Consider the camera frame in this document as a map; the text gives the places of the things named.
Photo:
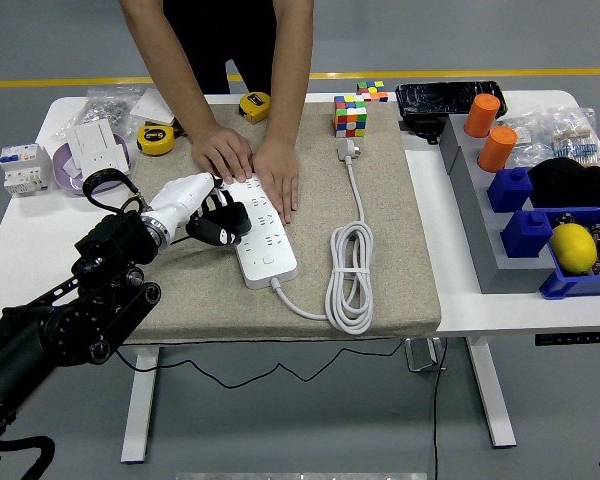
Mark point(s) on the person's left hand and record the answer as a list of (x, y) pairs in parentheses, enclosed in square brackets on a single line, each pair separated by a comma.
[(280, 170)]

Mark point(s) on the person's right hand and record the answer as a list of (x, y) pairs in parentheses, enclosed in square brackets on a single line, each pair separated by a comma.
[(222, 150)]

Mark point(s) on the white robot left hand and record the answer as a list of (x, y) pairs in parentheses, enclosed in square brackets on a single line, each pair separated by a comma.
[(185, 195)]

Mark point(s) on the white power strip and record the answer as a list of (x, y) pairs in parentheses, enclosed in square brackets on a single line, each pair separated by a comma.
[(267, 250)]

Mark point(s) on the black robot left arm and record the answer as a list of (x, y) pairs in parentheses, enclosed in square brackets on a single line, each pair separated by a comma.
[(110, 240)]

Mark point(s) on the person's left forearm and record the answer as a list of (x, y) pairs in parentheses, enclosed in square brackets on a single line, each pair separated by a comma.
[(290, 75)]

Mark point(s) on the person's right forearm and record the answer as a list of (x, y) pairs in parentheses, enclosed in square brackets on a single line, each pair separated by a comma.
[(170, 65)]

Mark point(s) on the yellow tape measure black label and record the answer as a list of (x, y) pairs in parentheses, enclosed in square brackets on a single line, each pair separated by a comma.
[(155, 140)]

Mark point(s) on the large colourful puzzle cube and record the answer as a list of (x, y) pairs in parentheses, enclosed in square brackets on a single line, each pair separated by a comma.
[(350, 116)]

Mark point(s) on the grey-brown mat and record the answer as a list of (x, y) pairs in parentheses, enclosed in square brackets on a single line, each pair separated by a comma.
[(205, 300)]

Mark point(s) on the person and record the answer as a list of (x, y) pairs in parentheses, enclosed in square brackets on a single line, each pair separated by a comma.
[(225, 40)]

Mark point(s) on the small white piece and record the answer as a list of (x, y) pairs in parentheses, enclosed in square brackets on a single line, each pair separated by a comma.
[(73, 172)]

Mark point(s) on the clear bag of screws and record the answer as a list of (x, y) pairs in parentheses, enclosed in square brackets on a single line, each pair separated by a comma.
[(107, 107)]

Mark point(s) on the small colourful puzzle cube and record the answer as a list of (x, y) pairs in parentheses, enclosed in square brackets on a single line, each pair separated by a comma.
[(372, 91)]

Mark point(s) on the purple bowl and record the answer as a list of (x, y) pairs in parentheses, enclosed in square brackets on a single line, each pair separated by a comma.
[(62, 175)]

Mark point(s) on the white table leg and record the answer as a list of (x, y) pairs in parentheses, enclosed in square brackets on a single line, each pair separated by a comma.
[(492, 400), (140, 400)]

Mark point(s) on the black table control panel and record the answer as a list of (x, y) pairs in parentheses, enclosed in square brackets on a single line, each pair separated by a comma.
[(572, 338)]

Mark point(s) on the white circuit breaker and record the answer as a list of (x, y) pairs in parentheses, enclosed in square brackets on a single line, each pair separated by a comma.
[(25, 170)]

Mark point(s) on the black plastic tray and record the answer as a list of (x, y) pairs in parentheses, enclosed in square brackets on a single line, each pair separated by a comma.
[(440, 97)]

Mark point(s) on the blue plastic bin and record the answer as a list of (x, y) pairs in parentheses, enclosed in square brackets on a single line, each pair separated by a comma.
[(560, 287)]

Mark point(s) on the grey stepped block holder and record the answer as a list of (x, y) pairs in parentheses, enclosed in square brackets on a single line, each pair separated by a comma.
[(480, 225)]

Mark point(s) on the orange cylinder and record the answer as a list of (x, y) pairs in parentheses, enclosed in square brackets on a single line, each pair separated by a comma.
[(482, 116), (497, 148)]

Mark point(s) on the yellow lemon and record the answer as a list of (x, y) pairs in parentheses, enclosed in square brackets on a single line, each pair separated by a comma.
[(573, 248)]

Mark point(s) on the blue block with knob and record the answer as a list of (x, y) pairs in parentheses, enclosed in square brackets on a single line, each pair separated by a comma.
[(527, 234), (510, 190)]

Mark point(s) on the clear bag of small parts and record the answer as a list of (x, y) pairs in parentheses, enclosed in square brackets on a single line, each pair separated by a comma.
[(527, 145)]

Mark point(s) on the black cloth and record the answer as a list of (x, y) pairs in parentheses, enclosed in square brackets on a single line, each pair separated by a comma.
[(575, 182)]

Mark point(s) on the clear bag of resistors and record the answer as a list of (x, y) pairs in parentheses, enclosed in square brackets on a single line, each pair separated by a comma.
[(577, 137)]

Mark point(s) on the white square switch plate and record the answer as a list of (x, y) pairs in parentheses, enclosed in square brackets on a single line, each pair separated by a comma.
[(155, 106)]

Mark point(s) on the white switch panel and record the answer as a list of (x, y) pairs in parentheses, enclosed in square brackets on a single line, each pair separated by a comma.
[(95, 137)]

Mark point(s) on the silver metal bracket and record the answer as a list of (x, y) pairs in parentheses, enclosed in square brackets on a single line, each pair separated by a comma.
[(422, 356)]

